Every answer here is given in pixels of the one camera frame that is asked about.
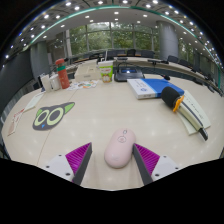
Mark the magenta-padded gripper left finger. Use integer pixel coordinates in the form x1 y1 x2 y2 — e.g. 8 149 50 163
44 142 93 186

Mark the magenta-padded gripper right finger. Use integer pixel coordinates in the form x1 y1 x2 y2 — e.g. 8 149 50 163
132 143 183 186

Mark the pink computer mouse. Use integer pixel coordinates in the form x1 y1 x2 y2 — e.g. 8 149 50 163
104 128 137 169

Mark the cat face mouse pad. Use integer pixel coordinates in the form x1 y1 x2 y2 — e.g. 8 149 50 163
32 101 76 132

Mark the white green booklet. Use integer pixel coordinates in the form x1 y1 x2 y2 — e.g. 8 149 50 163
179 89 212 136

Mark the red white magazine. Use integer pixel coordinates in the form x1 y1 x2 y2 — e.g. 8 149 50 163
7 108 26 137

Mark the colourful printed leaflet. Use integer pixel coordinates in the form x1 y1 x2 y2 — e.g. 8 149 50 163
66 79 100 92

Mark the white lidded mug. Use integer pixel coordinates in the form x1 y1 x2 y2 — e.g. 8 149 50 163
49 73 62 92

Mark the tall white cup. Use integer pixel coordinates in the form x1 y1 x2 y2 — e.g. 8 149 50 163
39 73 53 93

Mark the red drink bottle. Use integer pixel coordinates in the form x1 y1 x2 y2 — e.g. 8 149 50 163
54 58 71 90

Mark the beige cardboard box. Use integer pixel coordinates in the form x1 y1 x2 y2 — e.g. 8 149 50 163
74 63 102 83

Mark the black desk device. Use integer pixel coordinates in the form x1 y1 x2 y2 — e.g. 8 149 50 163
113 64 146 83

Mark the printed green white paper cup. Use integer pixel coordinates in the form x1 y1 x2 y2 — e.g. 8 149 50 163
98 60 114 84

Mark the long curved conference desk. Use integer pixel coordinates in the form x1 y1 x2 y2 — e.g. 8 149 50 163
66 56 223 95

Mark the group of dark chairs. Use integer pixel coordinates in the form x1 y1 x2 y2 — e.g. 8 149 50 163
96 49 222 88

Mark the group of ceiling lights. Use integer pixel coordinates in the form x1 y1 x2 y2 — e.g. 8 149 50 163
4 0 221 63

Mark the black microphone with orange ring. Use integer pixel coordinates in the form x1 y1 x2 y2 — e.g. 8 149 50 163
161 86 209 142

